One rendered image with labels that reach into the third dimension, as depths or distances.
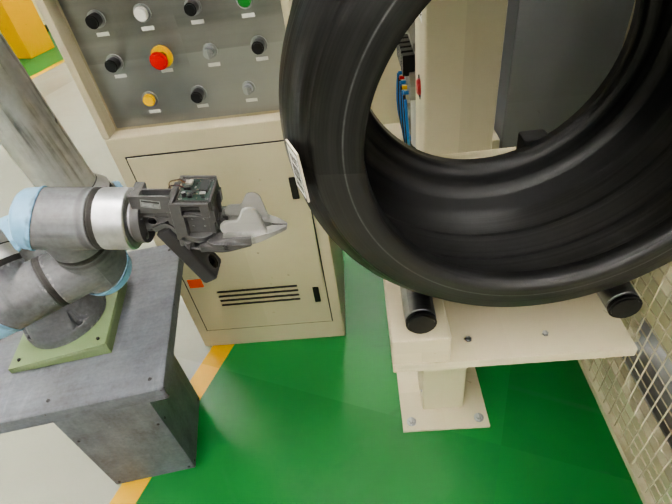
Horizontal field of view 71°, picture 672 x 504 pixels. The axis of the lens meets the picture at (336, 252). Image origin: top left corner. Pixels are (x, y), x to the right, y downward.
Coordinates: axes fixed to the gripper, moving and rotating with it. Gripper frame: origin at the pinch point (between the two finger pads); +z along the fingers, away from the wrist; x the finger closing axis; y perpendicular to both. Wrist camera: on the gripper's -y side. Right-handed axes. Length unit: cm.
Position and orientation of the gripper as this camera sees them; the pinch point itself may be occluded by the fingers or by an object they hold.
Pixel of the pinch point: (278, 229)
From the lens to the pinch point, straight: 70.8
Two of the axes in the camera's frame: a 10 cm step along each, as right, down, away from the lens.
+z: 10.0, 0.0, 0.1
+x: 0.0, -6.7, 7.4
